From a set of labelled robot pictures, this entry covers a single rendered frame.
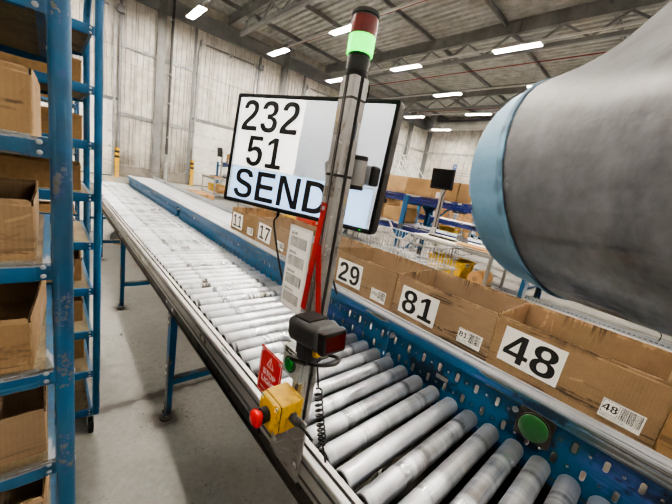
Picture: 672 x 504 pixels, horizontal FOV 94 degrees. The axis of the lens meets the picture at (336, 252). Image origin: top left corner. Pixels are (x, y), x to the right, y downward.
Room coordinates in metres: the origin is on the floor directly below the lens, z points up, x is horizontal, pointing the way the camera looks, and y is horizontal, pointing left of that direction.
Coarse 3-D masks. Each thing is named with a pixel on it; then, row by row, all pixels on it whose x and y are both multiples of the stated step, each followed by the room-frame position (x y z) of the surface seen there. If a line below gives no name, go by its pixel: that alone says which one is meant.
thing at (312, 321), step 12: (312, 312) 0.61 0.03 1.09; (300, 324) 0.56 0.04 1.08; (312, 324) 0.55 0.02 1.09; (324, 324) 0.55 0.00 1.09; (336, 324) 0.56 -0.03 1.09; (300, 336) 0.55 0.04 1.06; (312, 336) 0.53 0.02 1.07; (324, 336) 0.51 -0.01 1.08; (336, 336) 0.53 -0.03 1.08; (300, 348) 0.57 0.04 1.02; (312, 348) 0.53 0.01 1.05; (324, 348) 0.51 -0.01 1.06; (336, 348) 0.53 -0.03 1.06; (300, 360) 0.56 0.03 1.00; (312, 360) 0.56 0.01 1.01
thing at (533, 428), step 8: (528, 416) 0.75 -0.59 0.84; (536, 416) 0.74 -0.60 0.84; (520, 424) 0.75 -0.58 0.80; (528, 424) 0.74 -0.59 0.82; (536, 424) 0.73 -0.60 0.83; (544, 424) 0.72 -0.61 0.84; (528, 432) 0.74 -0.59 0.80; (536, 432) 0.72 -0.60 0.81; (544, 432) 0.72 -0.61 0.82; (536, 440) 0.72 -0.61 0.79; (544, 440) 0.71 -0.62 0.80
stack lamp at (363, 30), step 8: (352, 16) 0.65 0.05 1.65; (360, 16) 0.63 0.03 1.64; (368, 16) 0.63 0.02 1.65; (352, 24) 0.64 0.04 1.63; (360, 24) 0.63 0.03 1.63; (368, 24) 0.63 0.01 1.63; (376, 24) 0.64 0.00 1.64; (352, 32) 0.64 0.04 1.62; (360, 32) 0.63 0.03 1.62; (368, 32) 0.63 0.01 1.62; (376, 32) 0.65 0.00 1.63; (352, 40) 0.64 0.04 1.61; (360, 40) 0.63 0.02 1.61; (368, 40) 0.63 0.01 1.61; (352, 48) 0.63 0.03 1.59; (360, 48) 0.63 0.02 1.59; (368, 48) 0.63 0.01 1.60
